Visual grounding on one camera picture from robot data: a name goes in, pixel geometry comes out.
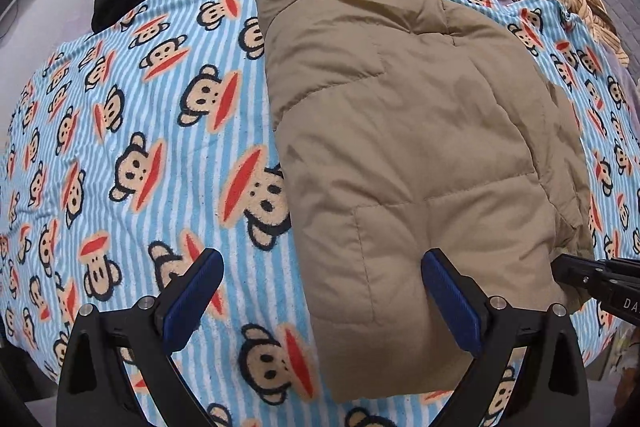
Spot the blue monkey print blanket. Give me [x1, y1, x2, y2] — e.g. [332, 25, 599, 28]
[1, 0, 639, 426]

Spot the khaki puffer jacket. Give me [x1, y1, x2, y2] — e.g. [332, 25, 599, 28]
[256, 0, 593, 402]

